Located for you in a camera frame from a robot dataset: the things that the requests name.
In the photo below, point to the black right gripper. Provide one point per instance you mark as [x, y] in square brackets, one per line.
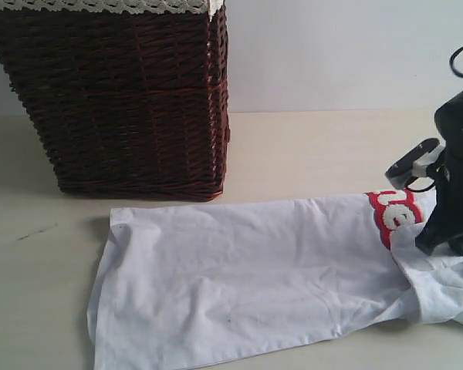
[445, 224]

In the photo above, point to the white t-shirt red print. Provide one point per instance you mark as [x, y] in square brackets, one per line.
[196, 285]

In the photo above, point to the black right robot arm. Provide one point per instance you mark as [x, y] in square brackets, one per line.
[449, 122]

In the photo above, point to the dark brown wicker basket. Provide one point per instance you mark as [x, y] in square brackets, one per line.
[131, 106]

